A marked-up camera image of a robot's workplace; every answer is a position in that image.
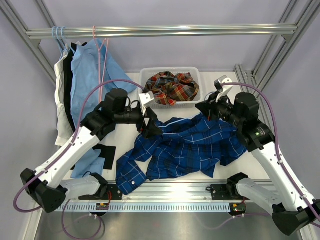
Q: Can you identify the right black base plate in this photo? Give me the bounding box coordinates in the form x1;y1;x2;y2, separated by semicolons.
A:
205;184;244;201

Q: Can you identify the red brown plaid shirt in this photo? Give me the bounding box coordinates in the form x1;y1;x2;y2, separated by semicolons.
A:
144;71;200;106

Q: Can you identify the aluminium frame post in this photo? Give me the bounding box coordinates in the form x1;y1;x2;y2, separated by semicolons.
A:
234;0;320;101
0;0;56;86

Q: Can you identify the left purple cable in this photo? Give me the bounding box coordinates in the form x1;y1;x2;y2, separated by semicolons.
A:
12;79;148;240

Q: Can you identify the aluminium front rail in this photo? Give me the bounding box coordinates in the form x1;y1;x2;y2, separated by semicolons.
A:
59;181;286;203

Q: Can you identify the right aluminium frame post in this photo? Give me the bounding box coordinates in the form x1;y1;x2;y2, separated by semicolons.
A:
234;0;320;101

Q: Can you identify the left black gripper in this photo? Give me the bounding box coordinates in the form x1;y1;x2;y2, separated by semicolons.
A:
114;105;163;139

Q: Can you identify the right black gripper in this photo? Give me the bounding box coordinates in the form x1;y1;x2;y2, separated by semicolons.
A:
196;90;244;129

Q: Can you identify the light blue shirt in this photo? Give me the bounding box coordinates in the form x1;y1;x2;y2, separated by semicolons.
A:
71;40;137;179

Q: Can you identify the aluminium hanging rail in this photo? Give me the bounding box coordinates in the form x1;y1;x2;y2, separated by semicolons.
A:
27;23;297;40

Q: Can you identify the blue plaid shirt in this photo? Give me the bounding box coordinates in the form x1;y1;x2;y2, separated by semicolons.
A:
115;113;247;194

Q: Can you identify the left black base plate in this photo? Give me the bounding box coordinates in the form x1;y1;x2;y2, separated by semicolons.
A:
78;184;123;201

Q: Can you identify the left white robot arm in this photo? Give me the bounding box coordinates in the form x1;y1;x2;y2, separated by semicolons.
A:
20;88;162;213

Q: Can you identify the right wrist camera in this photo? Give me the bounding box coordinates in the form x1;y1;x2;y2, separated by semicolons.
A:
214;75;233;103

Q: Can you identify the white slotted cable duct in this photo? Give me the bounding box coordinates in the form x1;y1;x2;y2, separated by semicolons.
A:
55;202;231;213

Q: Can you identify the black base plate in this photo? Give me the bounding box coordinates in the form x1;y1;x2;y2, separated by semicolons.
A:
78;184;123;201
205;184;244;201

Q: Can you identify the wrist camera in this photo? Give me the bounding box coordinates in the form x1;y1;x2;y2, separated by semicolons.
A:
214;75;233;103
138;91;155;115

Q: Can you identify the pink wire hanger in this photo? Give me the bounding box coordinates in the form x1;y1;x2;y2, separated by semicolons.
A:
92;25;110;103

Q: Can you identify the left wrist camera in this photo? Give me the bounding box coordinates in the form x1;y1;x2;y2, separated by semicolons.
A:
138;91;155;115

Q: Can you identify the white shirt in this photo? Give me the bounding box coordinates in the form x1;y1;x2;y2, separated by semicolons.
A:
54;42;79;147

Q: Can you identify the left aluminium frame post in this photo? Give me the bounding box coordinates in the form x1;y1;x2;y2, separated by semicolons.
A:
0;0;56;86

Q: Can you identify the light blue hanger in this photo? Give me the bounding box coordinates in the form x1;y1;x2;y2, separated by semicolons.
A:
60;26;76;55
159;91;215;129
51;26;68;54

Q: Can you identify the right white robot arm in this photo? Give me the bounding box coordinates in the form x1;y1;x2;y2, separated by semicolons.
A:
195;92;320;236

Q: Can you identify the black shirt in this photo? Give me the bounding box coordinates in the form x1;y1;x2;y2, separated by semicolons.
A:
62;50;76;133

